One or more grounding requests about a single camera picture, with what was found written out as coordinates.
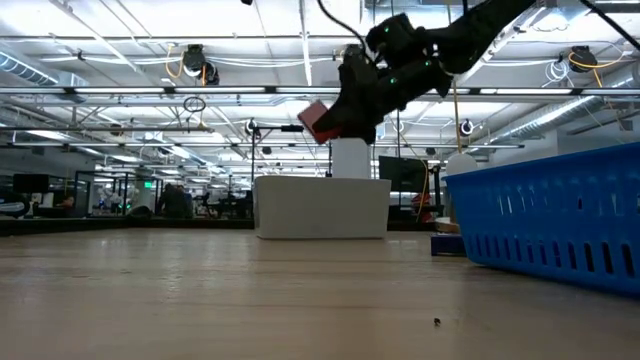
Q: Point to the red wall charger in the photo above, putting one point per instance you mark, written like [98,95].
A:
[312,117]

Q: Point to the black monitor screen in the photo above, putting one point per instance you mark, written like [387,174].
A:
[402,174]

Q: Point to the white translucent plastic bin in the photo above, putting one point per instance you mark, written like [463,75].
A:
[320,207]

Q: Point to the black gantry frame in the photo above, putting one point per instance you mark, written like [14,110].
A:
[272,129]

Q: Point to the person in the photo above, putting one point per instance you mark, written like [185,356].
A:
[67,202]
[175,201]

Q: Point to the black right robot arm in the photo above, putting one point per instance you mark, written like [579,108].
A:
[475,30]

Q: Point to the white bulb lamp, wooden base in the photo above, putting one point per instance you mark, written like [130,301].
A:
[461,164]

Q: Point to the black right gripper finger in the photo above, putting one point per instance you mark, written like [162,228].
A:
[352,122]

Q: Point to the blue plastic slotted basket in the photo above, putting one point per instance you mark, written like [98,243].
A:
[550,220]

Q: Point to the white square pillar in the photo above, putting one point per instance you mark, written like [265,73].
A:
[351,157]

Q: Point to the small navy blue box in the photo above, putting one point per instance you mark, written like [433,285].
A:
[448,245]

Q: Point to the black aluminium table frame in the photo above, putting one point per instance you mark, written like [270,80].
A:
[100,226]

